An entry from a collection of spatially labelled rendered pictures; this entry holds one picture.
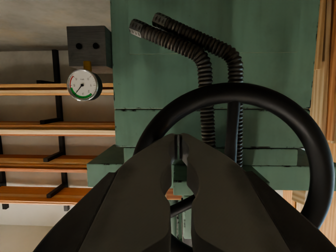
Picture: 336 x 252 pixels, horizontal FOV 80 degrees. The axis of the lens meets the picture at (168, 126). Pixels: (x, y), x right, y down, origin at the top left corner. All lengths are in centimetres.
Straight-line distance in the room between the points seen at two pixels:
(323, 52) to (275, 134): 138
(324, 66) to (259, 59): 135
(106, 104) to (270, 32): 273
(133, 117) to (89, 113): 272
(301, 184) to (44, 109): 333
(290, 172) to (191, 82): 31
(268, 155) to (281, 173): 5
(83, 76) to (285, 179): 49
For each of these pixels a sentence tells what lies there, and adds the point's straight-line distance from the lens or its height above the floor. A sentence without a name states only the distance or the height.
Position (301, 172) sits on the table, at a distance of 57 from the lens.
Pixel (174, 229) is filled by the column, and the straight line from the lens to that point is 98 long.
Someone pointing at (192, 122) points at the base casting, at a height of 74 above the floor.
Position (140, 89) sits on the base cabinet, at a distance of 47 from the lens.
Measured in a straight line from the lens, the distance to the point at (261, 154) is 51.
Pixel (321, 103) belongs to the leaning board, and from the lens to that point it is 183.
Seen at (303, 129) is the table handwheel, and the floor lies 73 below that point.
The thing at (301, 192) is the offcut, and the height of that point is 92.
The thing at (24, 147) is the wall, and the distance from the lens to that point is 380.
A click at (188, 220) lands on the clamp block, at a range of 43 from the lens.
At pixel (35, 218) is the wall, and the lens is 413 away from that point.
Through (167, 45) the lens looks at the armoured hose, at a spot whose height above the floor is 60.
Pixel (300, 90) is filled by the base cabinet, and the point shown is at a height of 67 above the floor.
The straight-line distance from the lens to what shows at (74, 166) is 287.
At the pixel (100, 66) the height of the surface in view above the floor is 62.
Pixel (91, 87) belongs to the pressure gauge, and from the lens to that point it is 43.
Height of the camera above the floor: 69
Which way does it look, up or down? 8 degrees up
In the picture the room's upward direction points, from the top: 180 degrees clockwise
